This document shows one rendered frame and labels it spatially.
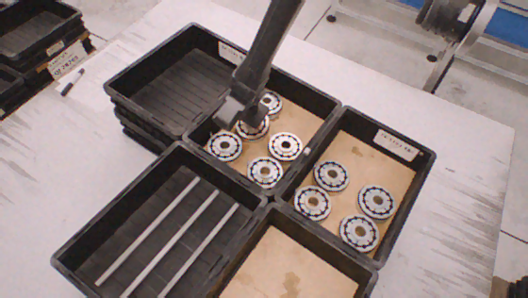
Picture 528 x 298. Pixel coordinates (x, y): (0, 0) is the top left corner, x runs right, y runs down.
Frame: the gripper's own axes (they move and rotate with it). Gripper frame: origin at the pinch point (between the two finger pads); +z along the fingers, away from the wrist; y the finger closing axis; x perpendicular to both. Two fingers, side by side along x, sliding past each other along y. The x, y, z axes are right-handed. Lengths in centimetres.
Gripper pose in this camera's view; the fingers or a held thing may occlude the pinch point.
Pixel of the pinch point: (252, 121)
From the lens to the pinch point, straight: 105.3
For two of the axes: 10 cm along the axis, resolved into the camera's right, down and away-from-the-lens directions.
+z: 0.8, 3.1, 9.5
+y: 8.3, 5.1, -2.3
